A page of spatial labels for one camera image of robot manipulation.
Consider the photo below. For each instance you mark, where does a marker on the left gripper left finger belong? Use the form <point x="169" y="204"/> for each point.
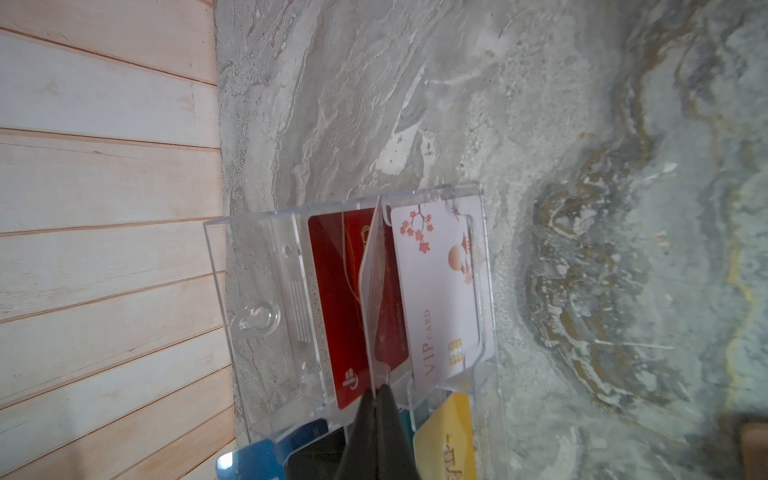
<point x="360" y="458"/>

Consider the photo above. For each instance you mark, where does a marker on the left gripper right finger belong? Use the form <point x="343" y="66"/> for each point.
<point x="395" y="460"/>

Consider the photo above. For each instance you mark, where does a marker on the black card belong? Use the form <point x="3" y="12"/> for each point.
<point x="319" y="459"/>

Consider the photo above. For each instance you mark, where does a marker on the teal VIP card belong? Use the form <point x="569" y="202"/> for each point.
<point x="405" y="418"/>

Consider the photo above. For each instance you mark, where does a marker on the yellow VIP card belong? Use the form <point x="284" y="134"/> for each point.
<point x="443" y="445"/>

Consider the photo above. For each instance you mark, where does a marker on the blue card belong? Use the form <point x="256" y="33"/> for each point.
<point x="265" y="459"/>

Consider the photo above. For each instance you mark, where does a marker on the clear acrylic card stand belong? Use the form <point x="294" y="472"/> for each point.
<point x="270" y="306"/>

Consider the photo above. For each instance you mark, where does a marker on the white pink card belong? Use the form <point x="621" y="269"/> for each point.
<point x="433" y="246"/>

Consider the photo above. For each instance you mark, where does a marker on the red card on stand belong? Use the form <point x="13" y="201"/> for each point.
<point x="338" y="242"/>

